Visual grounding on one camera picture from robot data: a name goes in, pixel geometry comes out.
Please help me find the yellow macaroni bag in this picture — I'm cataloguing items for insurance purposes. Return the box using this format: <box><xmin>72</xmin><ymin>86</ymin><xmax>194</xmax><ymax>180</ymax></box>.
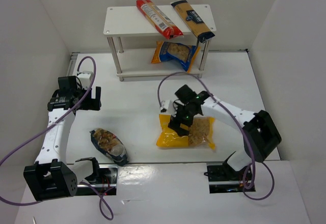
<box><xmin>156</xmin><ymin>114</ymin><xmax>215</xmax><ymax>150</ymax></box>

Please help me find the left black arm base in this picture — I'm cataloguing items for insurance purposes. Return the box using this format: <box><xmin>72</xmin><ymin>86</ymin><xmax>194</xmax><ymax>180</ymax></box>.
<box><xmin>83</xmin><ymin>164</ymin><xmax>118</xmax><ymax>195</ymax></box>

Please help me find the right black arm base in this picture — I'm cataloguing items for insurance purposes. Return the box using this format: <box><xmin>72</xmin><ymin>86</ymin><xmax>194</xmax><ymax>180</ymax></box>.
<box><xmin>203</xmin><ymin>164</ymin><xmax>246</xmax><ymax>194</ymax></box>

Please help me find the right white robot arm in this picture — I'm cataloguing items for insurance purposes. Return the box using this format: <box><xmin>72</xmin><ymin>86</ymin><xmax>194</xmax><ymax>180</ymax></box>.
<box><xmin>168</xmin><ymin>85</ymin><xmax>282</xmax><ymax>178</ymax></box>

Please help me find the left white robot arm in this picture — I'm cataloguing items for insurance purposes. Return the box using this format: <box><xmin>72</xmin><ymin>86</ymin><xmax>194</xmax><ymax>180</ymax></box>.
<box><xmin>23</xmin><ymin>71</ymin><xmax>101</xmax><ymax>201</ymax></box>

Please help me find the dark mixed pasta bag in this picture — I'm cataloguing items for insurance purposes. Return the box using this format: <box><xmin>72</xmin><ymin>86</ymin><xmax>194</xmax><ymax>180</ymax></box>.
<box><xmin>90</xmin><ymin>128</ymin><xmax>129</xmax><ymax>166</ymax></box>

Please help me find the blue yellow pasta bag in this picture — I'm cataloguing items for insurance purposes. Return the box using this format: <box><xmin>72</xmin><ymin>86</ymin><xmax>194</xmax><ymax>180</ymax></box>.
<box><xmin>151</xmin><ymin>41</ymin><xmax>201</xmax><ymax>73</ymax></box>

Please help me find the white two-tier shelf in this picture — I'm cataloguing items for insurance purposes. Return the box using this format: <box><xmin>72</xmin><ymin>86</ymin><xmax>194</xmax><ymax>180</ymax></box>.
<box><xmin>103</xmin><ymin>4</ymin><xmax>216</xmax><ymax>81</ymax></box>

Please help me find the tan and blue spaghetti package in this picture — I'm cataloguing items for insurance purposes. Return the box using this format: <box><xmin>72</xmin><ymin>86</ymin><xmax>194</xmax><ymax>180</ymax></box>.
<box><xmin>171</xmin><ymin>0</ymin><xmax>215</xmax><ymax>43</ymax></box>

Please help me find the red spaghetti package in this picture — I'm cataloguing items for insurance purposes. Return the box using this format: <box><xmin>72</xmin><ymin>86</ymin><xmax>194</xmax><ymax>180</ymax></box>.
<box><xmin>136</xmin><ymin>0</ymin><xmax>183</xmax><ymax>40</ymax></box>

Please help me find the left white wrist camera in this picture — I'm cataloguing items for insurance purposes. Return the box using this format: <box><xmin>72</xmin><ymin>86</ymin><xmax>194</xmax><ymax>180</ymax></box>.
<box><xmin>76</xmin><ymin>71</ymin><xmax>93</xmax><ymax>90</ymax></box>

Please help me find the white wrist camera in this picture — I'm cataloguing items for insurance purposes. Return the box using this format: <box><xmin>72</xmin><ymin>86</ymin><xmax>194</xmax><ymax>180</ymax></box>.
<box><xmin>160</xmin><ymin>100</ymin><xmax>172</xmax><ymax>113</ymax></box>
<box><xmin>76</xmin><ymin>71</ymin><xmax>93</xmax><ymax>90</ymax></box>

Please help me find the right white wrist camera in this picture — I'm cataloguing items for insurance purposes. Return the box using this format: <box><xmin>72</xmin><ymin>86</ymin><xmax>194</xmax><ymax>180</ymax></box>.
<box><xmin>160</xmin><ymin>100</ymin><xmax>172</xmax><ymax>113</ymax></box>

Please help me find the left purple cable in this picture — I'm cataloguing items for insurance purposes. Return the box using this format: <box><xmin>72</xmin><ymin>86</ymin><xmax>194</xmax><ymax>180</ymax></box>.
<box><xmin>0</xmin><ymin>55</ymin><xmax>114</xmax><ymax>220</ymax></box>

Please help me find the purple cable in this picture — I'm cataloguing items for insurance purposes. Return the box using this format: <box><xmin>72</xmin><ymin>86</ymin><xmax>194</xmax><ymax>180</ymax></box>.
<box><xmin>0</xmin><ymin>55</ymin><xmax>114</xmax><ymax>220</ymax></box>
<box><xmin>157</xmin><ymin>72</ymin><xmax>275</xmax><ymax>200</ymax></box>

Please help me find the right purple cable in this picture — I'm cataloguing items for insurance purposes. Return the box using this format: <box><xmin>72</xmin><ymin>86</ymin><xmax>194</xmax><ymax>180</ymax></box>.
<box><xmin>157</xmin><ymin>72</ymin><xmax>275</xmax><ymax>200</ymax></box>

